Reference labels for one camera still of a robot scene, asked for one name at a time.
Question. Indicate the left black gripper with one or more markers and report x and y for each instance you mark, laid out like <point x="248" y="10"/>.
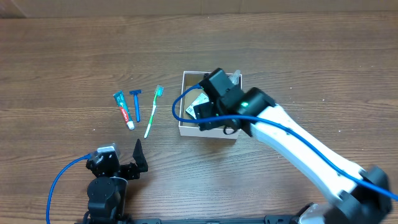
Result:
<point x="127" y="170"/>

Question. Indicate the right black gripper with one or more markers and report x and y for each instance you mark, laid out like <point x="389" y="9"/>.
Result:
<point x="204" y="112"/>

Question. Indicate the clear bottle with dark liquid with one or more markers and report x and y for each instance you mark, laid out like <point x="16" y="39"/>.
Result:
<point x="235" y="77"/>

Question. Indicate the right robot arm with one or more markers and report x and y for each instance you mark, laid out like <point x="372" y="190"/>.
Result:
<point x="353" y="194"/>

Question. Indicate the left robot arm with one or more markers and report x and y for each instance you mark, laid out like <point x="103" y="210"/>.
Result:
<point x="107" y="192"/>

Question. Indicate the white cardboard box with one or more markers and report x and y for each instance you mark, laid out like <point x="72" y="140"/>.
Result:
<point x="191" y="78"/>

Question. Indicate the Colgate toothpaste tube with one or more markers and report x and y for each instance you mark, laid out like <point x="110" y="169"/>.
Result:
<point x="121" y="102"/>

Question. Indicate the blue disposable razor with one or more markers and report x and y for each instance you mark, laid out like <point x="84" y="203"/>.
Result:
<point x="135" y="94"/>

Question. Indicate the green white toothbrush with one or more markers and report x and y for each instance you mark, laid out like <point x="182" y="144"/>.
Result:
<point x="158" y="93"/>

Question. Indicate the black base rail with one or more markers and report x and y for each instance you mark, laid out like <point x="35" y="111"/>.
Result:
<point x="268" y="219"/>

